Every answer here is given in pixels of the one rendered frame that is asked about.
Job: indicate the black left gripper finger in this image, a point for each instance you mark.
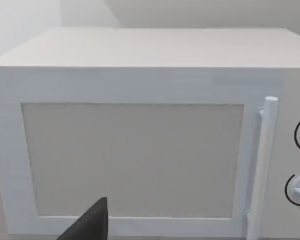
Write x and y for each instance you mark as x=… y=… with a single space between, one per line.
x=95 y=222

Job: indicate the pale microwave door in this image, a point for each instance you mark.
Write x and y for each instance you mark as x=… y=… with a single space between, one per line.
x=132 y=160

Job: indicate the pale microwave oven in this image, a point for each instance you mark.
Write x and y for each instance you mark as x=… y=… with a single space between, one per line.
x=150 y=50

